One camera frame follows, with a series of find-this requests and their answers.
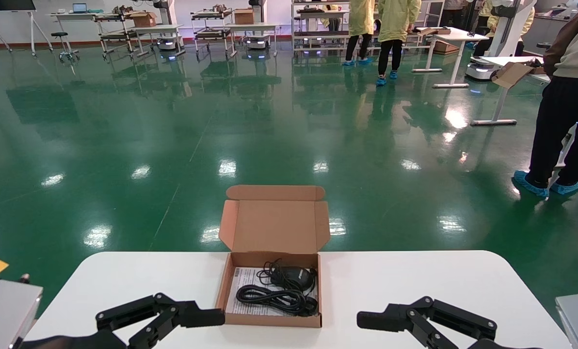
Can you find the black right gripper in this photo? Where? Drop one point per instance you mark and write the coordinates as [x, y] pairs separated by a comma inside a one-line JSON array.
[[492, 345]]

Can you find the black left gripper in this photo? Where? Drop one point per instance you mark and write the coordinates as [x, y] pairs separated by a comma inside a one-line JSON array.
[[75, 343]]

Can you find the brown cardboard storage box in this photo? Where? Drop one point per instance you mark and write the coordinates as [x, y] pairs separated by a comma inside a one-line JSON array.
[[274, 225]]

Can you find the white paper manual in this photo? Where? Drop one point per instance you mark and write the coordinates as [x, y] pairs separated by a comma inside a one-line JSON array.
[[243, 286]]

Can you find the black computer mouse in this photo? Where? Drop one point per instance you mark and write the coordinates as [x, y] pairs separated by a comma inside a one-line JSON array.
[[296, 276]]

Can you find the person in beige jacket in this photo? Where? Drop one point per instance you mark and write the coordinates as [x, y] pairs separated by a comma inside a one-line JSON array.
[[565, 111]]

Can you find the white table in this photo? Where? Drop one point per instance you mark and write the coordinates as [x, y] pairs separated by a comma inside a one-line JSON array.
[[250, 26], [458, 35], [155, 28], [512, 60]]

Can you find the metal rolling cart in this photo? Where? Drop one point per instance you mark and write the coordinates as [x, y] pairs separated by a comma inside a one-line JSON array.
[[211, 34], [117, 35]]

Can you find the black round stool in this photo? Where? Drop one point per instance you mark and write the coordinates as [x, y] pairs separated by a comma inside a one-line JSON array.
[[59, 34]]

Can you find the tall white wheeled robot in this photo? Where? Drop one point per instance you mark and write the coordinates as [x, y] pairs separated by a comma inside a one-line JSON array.
[[507, 34]]

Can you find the person in yellow coat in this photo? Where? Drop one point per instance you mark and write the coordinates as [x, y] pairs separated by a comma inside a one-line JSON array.
[[395, 19], [361, 17]]

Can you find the white desk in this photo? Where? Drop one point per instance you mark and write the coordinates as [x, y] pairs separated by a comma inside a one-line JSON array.
[[66, 15]]

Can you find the metal shelf rack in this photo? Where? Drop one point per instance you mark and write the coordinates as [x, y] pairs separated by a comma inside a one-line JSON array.
[[325, 34]]

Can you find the open laptop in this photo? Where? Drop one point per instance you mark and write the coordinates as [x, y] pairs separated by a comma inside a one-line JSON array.
[[79, 7]]

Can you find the black screen on stand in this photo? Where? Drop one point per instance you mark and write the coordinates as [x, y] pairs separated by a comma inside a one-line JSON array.
[[3, 4]]

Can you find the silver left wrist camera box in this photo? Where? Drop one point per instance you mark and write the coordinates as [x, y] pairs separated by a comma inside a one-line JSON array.
[[5, 310]]

